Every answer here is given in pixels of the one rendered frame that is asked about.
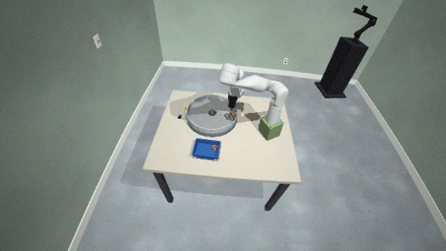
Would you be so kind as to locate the blue open crate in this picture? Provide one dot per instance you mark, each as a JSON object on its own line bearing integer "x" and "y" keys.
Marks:
{"x": 203, "y": 147}

